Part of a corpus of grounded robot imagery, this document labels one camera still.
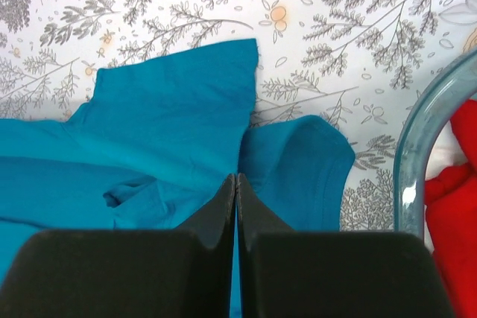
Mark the clear blue plastic bin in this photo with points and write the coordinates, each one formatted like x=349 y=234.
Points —
x=455 y=84

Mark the floral patterned table cloth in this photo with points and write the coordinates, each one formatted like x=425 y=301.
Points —
x=360 y=64

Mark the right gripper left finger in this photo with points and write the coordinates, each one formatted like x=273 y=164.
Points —
x=181 y=272

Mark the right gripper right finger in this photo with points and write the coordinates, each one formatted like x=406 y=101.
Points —
x=286 y=273

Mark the blue t shirt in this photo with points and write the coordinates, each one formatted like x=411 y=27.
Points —
x=154 y=144

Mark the red t shirt in bin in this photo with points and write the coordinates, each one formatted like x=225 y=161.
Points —
x=450 y=200

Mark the white t shirt in bin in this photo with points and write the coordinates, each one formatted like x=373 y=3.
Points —
x=446 y=152

